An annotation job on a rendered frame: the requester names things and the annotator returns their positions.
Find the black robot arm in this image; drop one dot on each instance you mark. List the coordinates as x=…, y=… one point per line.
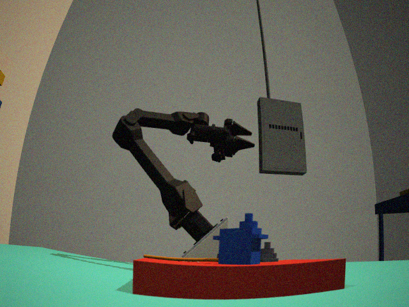
x=178, y=197

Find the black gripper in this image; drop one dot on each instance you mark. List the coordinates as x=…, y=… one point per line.
x=228, y=136

